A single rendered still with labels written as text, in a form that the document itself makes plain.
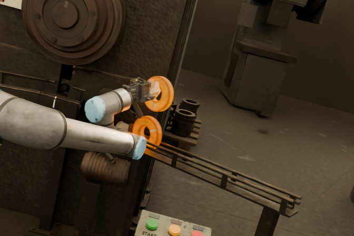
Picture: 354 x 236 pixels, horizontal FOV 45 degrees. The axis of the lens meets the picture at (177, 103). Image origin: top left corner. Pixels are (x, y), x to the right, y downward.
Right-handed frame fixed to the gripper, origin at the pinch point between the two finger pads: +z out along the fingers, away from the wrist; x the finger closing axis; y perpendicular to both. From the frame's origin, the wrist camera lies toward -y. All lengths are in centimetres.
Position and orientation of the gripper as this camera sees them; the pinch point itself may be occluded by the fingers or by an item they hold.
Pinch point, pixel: (158, 89)
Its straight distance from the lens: 187.1
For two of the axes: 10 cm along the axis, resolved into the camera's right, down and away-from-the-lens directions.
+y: 0.6, -9.0, -4.4
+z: 6.6, -2.9, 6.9
